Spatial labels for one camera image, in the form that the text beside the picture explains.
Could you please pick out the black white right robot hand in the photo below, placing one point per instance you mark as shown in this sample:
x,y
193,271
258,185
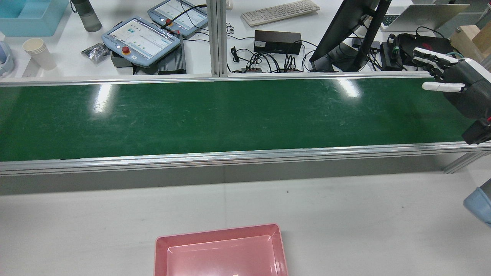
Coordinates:
x,y
468,82

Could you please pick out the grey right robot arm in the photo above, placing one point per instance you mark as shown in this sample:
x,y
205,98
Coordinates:
x,y
481,203

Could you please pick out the brown cardboard box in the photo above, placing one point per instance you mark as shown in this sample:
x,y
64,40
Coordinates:
x,y
470,38

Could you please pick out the black rectangular power box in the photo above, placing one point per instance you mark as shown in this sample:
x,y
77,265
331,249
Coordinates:
x,y
277,41

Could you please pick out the black finned electronics box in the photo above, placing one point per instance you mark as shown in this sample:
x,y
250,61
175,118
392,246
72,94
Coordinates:
x,y
172,61

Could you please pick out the pink plastic tray box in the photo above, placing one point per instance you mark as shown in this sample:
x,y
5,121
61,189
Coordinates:
x,y
220,253

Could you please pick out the small dark grey box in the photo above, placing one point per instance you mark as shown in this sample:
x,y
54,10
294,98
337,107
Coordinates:
x,y
121,60

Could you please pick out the silver laptop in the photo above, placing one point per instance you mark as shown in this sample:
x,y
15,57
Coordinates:
x,y
422,17

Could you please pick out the black power brick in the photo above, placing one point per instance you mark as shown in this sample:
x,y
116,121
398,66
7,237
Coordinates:
x,y
391,57

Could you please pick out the black computer monitor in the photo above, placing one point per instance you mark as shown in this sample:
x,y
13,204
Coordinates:
x,y
345,34

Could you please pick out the white computer keyboard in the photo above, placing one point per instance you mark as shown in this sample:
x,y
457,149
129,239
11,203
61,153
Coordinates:
x,y
280,12

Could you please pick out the large grey teach pendant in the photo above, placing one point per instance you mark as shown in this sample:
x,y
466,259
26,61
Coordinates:
x,y
140,38

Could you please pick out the crumpled clear plastic bag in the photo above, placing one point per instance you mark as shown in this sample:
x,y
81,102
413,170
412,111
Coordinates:
x,y
96,52

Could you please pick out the dark grey water bottle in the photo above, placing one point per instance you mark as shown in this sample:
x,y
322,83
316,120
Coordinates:
x,y
87,17

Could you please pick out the stack of paper cups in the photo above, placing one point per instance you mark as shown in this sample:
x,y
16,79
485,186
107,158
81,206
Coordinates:
x,y
40,53

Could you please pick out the light blue plastic bin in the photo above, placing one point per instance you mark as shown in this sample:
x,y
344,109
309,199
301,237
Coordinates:
x,y
32,19

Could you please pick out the white blue round device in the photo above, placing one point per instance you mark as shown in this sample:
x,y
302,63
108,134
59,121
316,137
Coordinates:
x,y
5,57

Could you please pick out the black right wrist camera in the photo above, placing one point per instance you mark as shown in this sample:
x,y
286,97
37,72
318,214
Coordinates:
x,y
477,132

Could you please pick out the aluminium profile post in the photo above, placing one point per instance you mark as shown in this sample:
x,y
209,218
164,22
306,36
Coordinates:
x,y
216,38

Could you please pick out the green conveyor belt aluminium frame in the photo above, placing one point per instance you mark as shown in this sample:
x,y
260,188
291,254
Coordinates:
x,y
153,122

